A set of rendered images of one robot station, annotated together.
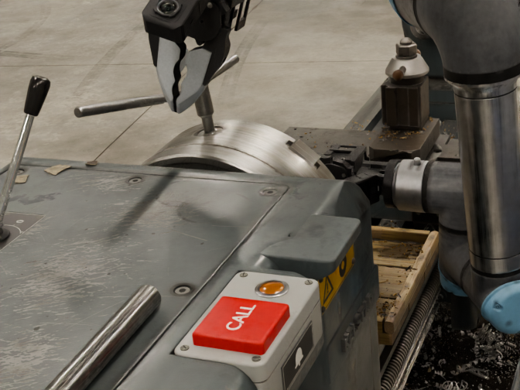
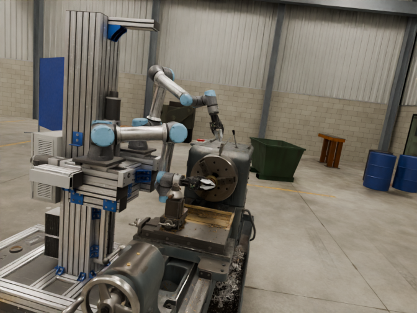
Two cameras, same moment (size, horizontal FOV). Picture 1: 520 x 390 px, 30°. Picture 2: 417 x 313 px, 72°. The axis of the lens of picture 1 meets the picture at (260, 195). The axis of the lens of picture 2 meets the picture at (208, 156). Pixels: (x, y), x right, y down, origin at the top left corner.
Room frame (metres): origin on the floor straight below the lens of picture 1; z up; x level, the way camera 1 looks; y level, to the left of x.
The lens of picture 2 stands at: (2.98, -0.47, 1.57)
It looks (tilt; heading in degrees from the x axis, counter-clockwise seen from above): 10 degrees down; 166
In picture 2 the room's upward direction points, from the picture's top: 7 degrees clockwise
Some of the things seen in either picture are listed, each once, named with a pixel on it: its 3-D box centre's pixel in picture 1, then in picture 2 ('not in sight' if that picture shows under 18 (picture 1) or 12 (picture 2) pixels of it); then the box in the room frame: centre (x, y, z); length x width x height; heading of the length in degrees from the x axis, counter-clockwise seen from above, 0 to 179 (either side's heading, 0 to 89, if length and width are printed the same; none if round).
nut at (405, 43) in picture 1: (405, 46); (175, 186); (1.69, -0.29, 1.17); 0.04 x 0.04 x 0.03
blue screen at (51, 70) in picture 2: not in sight; (64, 100); (-5.35, -2.49, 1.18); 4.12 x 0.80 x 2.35; 34
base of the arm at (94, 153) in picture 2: not in sight; (100, 149); (1.18, -0.70, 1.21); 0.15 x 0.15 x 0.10
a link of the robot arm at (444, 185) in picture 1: (466, 192); (166, 178); (1.25, -0.29, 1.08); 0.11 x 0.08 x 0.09; 65
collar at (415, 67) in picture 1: (406, 64); (175, 192); (1.69, -0.29, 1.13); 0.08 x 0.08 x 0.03
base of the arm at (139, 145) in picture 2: not in sight; (138, 141); (0.73, -0.48, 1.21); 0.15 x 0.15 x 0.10
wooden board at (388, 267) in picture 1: (311, 271); (201, 218); (1.41, -0.07, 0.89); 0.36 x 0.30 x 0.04; 65
